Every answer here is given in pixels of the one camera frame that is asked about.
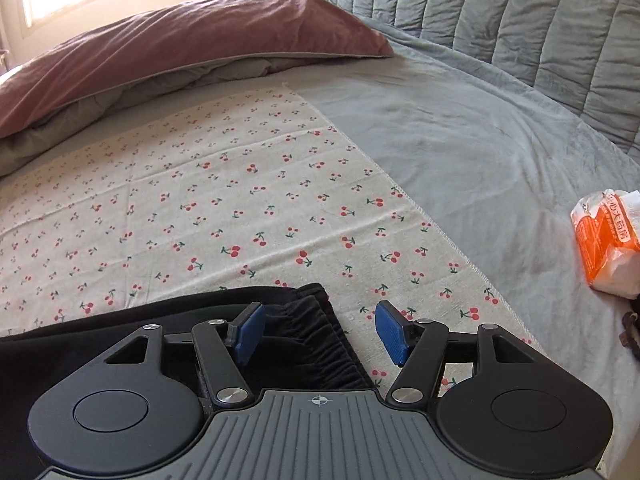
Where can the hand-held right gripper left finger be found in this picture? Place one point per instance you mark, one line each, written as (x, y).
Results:
(250, 332)

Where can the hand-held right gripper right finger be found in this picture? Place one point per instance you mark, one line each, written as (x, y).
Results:
(389, 332)

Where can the black pants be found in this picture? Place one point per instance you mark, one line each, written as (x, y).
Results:
(300, 340)

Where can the cherry print cloth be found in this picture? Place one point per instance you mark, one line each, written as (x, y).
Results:
(200, 200)

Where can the orange tissue packet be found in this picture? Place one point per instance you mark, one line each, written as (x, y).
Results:
(607, 255)

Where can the dark brown object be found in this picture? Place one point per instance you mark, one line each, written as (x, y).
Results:
(631, 332)

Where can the pink duvet with grey lining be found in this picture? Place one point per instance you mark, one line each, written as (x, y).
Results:
(150, 55)

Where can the grey quilted cushion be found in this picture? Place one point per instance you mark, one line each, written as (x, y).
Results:
(500, 15)

